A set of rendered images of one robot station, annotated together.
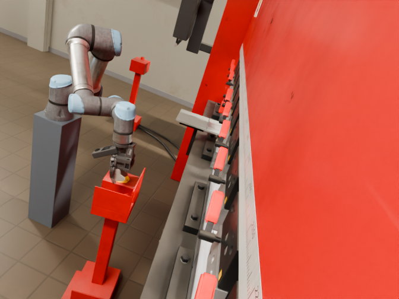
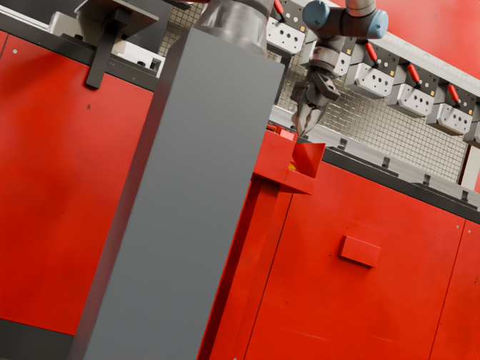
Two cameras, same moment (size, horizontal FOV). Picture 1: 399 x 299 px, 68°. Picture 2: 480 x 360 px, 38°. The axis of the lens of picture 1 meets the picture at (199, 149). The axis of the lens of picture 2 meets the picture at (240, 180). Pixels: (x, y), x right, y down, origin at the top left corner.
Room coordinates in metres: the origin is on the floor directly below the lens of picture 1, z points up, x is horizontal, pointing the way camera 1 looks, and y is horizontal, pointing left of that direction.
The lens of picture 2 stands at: (1.89, 2.02, 0.41)
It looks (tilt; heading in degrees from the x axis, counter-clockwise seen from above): 7 degrees up; 247
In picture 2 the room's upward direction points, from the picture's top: 17 degrees clockwise
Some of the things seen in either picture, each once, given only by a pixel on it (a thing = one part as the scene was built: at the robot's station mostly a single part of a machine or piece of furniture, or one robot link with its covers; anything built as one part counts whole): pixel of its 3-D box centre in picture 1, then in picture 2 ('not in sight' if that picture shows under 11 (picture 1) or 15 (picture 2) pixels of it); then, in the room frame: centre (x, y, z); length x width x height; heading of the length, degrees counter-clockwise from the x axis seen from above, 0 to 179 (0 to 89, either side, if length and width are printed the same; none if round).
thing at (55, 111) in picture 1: (59, 107); (232, 31); (1.48, 0.83, 0.82); 0.15 x 0.15 x 0.10
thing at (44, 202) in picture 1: (53, 169); (160, 258); (1.48, 0.83, 0.39); 0.18 x 0.18 x 0.78; 83
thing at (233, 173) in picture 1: (241, 193); (371, 71); (0.60, -0.13, 1.24); 0.15 x 0.09 x 0.17; 2
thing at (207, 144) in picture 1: (209, 145); (108, 58); (1.53, -0.05, 0.89); 0.30 x 0.05 x 0.03; 2
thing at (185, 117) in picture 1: (200, 121); (114, 14); (1.57, 0.05, 1.00); 0.26 x 0.18 x 0.01; 92
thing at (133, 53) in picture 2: (220, 145); (111, 53); (1.51, -0.10, 0.92); 0.39 x 0.06 x 0.10; 2
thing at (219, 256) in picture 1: (241, 258); (413, 91); (0.40, -0.13, 1.24); 0.15 x 0.09 x 0.17; 2
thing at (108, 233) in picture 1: (106, 245); (238, 276); (1.07, 0.28, 0.39); 0.06 x 0.06 x 0.54; 5
